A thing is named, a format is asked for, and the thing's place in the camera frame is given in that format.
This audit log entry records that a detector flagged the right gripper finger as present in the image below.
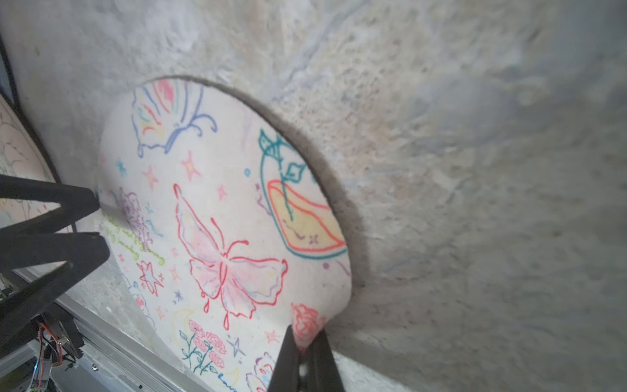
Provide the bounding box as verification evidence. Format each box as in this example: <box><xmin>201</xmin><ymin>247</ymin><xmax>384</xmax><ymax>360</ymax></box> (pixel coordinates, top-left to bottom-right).
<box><xmin>267</xmin><ymin>326</ymin><xmax>345</xmax><ymax>392</ymax></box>

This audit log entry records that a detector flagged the white butterfly flower coaster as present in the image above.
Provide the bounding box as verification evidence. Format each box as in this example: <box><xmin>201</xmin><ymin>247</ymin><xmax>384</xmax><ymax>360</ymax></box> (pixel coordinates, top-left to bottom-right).
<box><xmin>96</xmin><ymin>78</ymin><xmax>352</xmax><ymax>391</ymax></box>

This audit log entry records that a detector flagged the beige mandala coaster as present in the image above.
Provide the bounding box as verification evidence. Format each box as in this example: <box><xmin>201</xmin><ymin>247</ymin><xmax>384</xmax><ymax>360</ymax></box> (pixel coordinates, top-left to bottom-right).
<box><xmin>1</xmin><ymin>96</ymin><xmax>60</xmax><ymax>228</ymax></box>

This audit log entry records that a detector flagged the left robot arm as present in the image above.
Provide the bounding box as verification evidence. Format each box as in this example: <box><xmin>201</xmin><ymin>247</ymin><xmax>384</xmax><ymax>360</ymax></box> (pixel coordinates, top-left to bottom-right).
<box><xmin>1</xmin><ymin>175</ymin><xmax>110</xmax><ymax>358</ymax></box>

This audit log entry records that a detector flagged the left controller board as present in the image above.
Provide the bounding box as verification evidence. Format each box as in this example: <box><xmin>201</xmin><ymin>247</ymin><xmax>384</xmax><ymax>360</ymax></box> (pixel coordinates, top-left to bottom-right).
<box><xmin>27</xmin><ymin>323</ymin><xmax>64</xmax><ymax>392</ymax></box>

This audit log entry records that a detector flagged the aluminium mounting rail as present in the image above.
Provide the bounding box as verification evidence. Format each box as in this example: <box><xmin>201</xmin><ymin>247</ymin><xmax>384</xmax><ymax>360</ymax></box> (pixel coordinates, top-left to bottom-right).
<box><xmin>0</xmin><ymin>266</ymin><xmax>212</xmax><ymax>392</ymax></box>

